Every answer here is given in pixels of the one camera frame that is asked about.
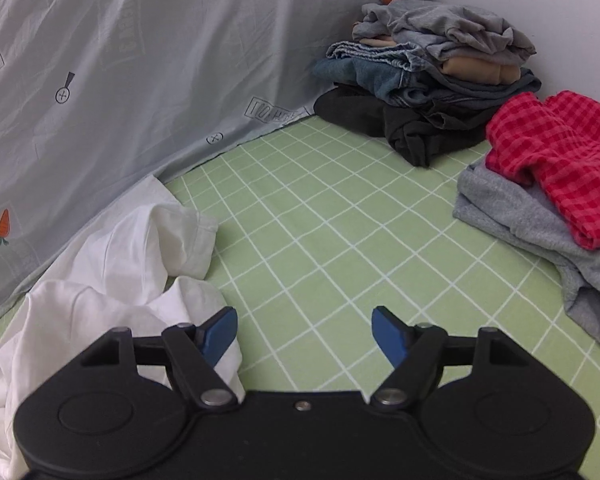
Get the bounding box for grey carrot print sheet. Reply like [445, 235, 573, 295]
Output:
[0, 0, 377, 317]

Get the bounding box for grey crumpled garment on pile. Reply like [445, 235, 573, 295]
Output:
[352, 0, 536, 66]

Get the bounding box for tan folded garment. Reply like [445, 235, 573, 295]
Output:
[356, 34, 534, 84]

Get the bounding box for red checked garment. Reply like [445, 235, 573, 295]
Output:
[486, 91, 600, 250]

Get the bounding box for green grid mat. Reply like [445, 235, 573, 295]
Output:
[0, 112, 600, 480]

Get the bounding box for black folded garment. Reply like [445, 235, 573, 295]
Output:
[314, 86, 498, 168]

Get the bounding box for blue denim jeans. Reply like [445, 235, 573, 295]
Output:
[313, 41, 542, 110]

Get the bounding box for grey sweatshirt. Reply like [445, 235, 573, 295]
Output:
[453, 160, 600, 343]

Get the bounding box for white trousers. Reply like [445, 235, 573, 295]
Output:
[0, 178, 265, 479]

